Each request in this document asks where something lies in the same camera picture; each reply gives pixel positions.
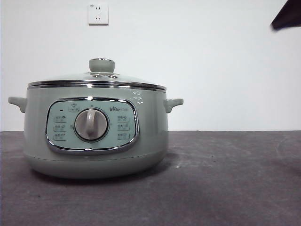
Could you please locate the glass lid with green knob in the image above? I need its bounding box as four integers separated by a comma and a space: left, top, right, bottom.
27, 57, 167, 92

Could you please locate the pale green electric cooking pot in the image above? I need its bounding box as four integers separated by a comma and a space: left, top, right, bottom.
8, 86, 184, 180

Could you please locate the white wall socket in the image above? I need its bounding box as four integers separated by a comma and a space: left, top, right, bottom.
88, 3, 110, 26

